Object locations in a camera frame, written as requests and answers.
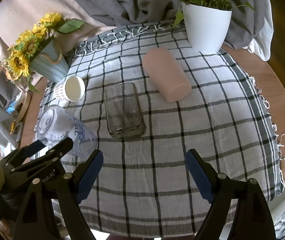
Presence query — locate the clear plastic printed cup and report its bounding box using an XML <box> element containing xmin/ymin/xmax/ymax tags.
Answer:
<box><xmin>36</xmin><ymin>105</ymin><xmax>98</xmax><ymax>157</ymax></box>

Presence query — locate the patterned white paper cup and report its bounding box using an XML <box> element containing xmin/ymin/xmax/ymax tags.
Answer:
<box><xmin>53</xmin><ymin>75</ymin><xmax>85</xmax><ymax>102</ymax></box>

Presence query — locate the clear square glass cup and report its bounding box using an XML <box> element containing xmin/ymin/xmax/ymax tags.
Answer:
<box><xmin>105</xmin><ymin>82</ymin><xmax>146</xmax><ymax>141</ymax></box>

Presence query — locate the pink plastic cup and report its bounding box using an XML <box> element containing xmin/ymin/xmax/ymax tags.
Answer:
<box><xmin>142</xmin><ymin>48</ymin><xmax>191</xmax><ymax>102</ymax></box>

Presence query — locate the white desk appliance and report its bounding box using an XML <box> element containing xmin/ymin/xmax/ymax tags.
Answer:
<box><xmin>0</xmin><ymin>107</ymin><xmax>23</xmax><ymax>149</ymax></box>

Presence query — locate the sunflower bouquet blue vase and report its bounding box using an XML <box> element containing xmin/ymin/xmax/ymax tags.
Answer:
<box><xmin>1</xmin><ymin>12</ymin><xmax>85</xmax><ymax>92</ymax></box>

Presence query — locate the black white plaid tablecloth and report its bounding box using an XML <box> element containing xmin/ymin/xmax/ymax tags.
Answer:
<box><xmin>40</xmin><ymin>22</ymin><xmax>285</xmax><ymax>238</ymax></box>

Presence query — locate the beige curtain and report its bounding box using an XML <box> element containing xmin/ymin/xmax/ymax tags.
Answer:
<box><xmin>0</xmin><ymin>0</ymin><xmax>112</xmax><ymax>61</ymax></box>

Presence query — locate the grey curtain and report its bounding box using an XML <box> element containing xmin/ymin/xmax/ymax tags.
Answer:
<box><xmin>0</xmin><ymin>0</ymin><xmax>273</xmax><ymax>100</ymax></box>

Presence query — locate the white pot green plant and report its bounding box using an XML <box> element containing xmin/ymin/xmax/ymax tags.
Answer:
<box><xmin>173</xmin><ymin>0</ymin><xmax>254</xmax><ymax>54</ymax></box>

